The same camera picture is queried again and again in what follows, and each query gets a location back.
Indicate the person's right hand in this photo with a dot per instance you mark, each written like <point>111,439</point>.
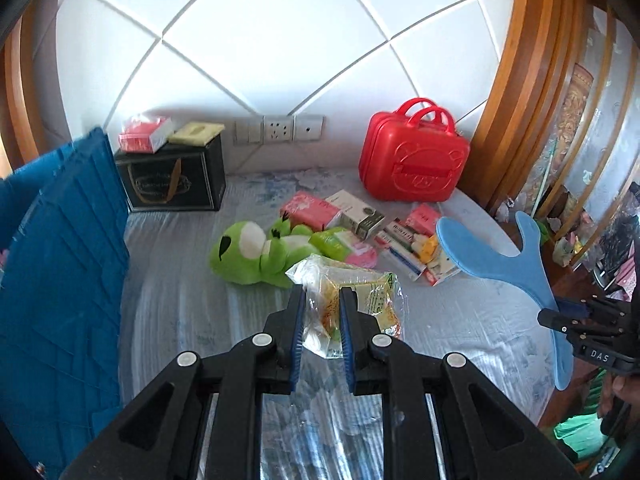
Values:
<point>622,387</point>

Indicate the green cloth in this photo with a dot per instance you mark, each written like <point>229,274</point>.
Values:
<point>575,435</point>

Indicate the white cartoon print box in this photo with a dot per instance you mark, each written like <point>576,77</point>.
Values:
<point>442,267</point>

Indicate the small yellow packet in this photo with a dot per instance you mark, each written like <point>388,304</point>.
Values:
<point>426,247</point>

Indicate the red tissue pack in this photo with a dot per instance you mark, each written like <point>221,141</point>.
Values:
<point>142,135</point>

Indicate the blue floral bedsheet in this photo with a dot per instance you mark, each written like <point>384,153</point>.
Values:
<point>175,310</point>

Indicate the white wall switch panel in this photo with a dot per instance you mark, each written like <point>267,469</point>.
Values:
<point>248,131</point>

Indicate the large pink tissue pack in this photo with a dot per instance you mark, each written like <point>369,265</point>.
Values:
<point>310,210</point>

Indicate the wooden bed frame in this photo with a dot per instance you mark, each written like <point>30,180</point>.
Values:
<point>530,85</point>

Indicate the red toy suitcase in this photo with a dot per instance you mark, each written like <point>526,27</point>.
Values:
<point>410,160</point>

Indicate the yellow tissue pack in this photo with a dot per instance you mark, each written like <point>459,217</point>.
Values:
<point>196,133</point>

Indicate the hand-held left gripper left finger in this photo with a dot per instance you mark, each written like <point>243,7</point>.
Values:
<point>296,340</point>

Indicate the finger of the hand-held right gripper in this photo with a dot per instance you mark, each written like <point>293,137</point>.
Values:
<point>577,309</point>
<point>562,322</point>

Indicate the green frog plush toy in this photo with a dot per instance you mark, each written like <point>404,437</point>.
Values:
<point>240,250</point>

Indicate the white padded headboard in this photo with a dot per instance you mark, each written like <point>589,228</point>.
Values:
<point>275,35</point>

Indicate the green and pink wipes packet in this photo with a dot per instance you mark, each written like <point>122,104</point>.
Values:
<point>332,242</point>

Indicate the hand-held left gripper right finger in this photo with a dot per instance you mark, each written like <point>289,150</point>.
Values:
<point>346,340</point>

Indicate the white and red medicine box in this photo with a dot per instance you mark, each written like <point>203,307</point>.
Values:
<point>400,245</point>

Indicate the white five-hole wall socket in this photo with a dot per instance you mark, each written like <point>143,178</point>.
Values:
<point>278,128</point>

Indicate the black gift box gold print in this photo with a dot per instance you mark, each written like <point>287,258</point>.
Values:
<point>170,180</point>

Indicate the white and dark green box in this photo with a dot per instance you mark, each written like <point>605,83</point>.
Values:
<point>350,205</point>

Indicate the small pink tissue pack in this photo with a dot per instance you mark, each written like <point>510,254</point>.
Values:
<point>422,217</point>

